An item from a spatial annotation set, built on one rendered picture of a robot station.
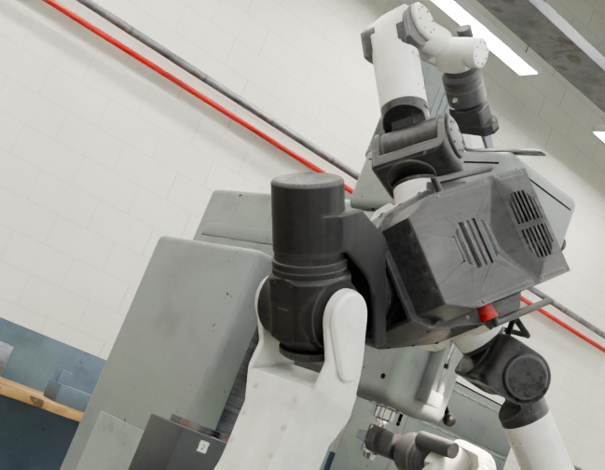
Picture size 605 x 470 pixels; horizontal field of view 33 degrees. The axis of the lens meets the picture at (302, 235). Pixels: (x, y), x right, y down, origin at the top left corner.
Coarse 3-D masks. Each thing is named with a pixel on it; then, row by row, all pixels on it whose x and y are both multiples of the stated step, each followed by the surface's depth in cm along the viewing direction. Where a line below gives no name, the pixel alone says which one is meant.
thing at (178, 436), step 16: (160, 416) 199; (176, 416) 196; (144, 432) 199; (160, 432) 195; (176, 432) 191; (192, 432) 192; (208, 432) 196; (144, 448) 197; (160, 448) 193; (176, 448) 190; (192, 448) 192; (208, 448) 195; (224, 448) 197; (144, 464) 194; (160, 464) 191; (176, 464) 190; (192, 464) 193; (208, 464) 195
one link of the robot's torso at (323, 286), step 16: (272, 272) 158; (336, 272) 155; (272, 288) 157; (288, 288) 154; (304, 288) 153; (320, 288) 153; (336, 288) 155; (352, 288) 158; (272, 304) 158; (288, 304) 155; (304, 304) 154; (320, 304) 153; (272, 320) 158; (288, 320) 156; (304, 320) 154; (320, 320) 153; (272, 336) 159; (288, 336) 156; (304, 336) 155; (320, 336) 154
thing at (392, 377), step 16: (368, 352) 225; (384, 352) 221; (400, 352) 219; (416, 352) 220; (368, 368) 223; (384, 368) 219; (400, 368) 218; (416, 368) 220; (368, 384) 221; (384, 384) 218; (400, 384) 218; (416, 384) 221; (448, 384) 227; (368, 400) 233; (384, 400) 218; (400, 400) 219; (416, 400) 221; (416, 416) 224; (432, 416) 225
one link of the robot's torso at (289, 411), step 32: (352, 320) 155; (256, 352) 163; (352, 352) 156; (256, 384) 160; (288, 384) 156; (320, 384) 153; (352, 384) 158; (256, 416) 157; (288, 416) 154; (320, 416) 156; (256, 448) 154; (288, 448) 154; (320, 448) 159
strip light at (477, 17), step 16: (432, 0) 708; (448, 0) 698; (464, 0) 701; (544, 0) 758; (464, 16) 711; (480, 16) 711; (480, 32) 725; (496, 32) 722; (496, 48) 741; (512, 48) 733; (512, 64) 756; (528, 64) 747; (592, 128) 819
